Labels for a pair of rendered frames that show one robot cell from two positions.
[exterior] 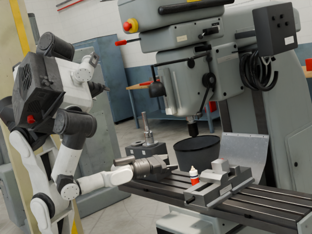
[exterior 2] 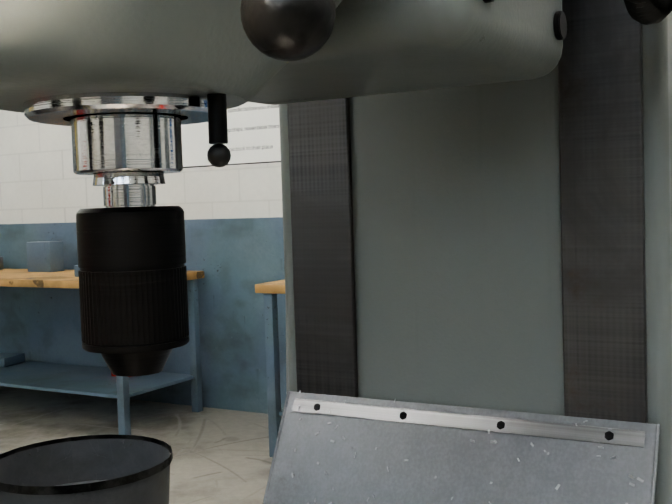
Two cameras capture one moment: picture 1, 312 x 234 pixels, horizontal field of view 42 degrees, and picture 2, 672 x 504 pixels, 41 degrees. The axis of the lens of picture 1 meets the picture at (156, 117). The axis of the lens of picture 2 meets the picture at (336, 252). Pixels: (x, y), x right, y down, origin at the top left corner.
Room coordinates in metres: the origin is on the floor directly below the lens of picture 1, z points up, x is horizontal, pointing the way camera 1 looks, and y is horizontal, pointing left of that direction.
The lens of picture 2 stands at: (1.49, -0.09, 1.26)
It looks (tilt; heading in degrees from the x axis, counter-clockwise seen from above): 3 degrees down; 338
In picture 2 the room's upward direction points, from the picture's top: 2 degrees counter-clockwise
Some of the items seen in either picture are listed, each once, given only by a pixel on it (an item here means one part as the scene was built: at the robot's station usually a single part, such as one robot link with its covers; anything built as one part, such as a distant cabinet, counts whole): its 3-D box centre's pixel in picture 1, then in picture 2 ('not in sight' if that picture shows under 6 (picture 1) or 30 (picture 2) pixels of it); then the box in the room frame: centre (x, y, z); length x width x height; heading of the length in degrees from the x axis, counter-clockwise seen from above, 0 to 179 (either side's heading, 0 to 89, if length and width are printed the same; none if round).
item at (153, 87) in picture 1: (156, 88); not in sight; (1.69, -0.03, 1.48); 0.07 x 0.07 x 0.06
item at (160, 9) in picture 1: (198, 4); not in sight; (1.80, -0.28, 1.79); 0.45 x 0.04 x 0.04; 128
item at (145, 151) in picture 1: (147, 159); not in sight; (2.21, 0.10, 1.04); 0.22 x 0.12 x 0.20; 43
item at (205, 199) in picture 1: (218, 181); not in sight; (1.77, -0.22, 0.99); 0.35 x 0.15 x 0.11; 130
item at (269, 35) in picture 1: (276, 29); not in sight; (1.82, -0.61, 1.62); 0.20 x 0.09 x 0.21; 128
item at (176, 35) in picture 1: (181, 35); not in sight; (1.92, -0.20, 1.68); 0.34 x 0.24 x 0.10; 128
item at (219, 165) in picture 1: (220, 167); not in sight; (1.79, -0.25, 1.05); 0.06 x 0.05 x 0.06; 40
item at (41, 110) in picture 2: not in sight; (126, 109); (1.90, -0.16, 1.31); 0.09 x 0.09 x 0.01
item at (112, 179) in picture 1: (115, 175); not in sight; (1.74, 0.23, 1.13); 0.13 x 0.09 x 0.07; 114
